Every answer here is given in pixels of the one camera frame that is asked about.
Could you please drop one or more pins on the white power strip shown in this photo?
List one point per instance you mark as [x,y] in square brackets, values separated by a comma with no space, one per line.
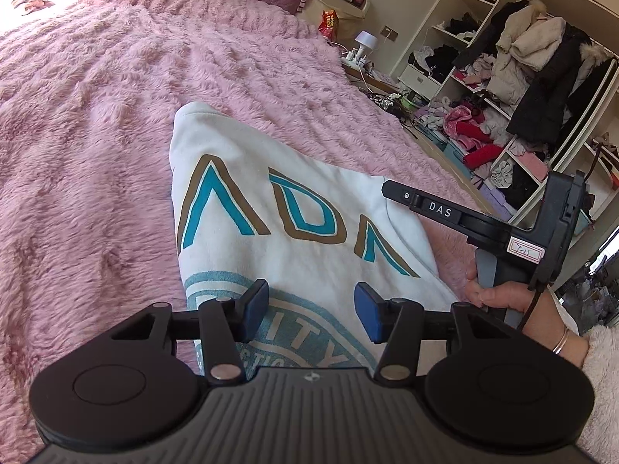
[357,62]

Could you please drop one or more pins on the person's right forearm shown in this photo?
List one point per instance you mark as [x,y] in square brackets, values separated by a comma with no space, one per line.
[599,377]

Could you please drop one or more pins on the brass wall socket plate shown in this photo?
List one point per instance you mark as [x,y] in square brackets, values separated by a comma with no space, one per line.
[390,33]

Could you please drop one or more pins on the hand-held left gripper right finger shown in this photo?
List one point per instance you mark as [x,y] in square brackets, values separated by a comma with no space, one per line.
[367,312]

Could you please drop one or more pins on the red snack bag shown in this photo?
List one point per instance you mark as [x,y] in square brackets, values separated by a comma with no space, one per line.
[330,25]

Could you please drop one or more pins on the green basket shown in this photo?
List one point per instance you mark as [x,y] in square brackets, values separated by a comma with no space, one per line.
[411,101]

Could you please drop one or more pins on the white printed sweatshirt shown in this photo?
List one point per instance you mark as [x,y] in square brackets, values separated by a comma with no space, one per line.
[309,179]

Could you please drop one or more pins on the beige puffy coat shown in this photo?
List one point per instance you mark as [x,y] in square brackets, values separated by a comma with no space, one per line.
[527,43]

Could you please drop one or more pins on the person's right hand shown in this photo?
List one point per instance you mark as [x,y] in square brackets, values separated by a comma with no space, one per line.
[512,304]

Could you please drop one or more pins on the white table lamp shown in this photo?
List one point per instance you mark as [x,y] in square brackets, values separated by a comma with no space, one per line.
[364,41]

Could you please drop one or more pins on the black fur-trimmed coat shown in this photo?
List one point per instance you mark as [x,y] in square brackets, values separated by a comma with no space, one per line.
[556,92]

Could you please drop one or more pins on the pink fuzzy garment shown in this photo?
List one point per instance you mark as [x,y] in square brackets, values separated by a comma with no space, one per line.
[457,123]

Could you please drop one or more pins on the wooden bed frame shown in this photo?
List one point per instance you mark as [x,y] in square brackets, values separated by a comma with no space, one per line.
[449,169]

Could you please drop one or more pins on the pink fuzzy blanket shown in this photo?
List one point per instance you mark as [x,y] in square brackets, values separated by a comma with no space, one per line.
[96,116]

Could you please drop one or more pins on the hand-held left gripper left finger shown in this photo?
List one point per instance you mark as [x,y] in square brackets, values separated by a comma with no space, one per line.
[256,309]

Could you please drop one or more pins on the black folded clothes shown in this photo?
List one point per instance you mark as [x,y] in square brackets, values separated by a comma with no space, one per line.
[442,60]

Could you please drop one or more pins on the red garment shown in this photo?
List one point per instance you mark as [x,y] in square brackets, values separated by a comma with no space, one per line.
[481,152]

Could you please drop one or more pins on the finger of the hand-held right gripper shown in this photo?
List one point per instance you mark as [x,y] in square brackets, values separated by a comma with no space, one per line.
[430,205]

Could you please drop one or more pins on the white storage box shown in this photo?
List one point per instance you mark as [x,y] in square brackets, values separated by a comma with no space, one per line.
[418,80]

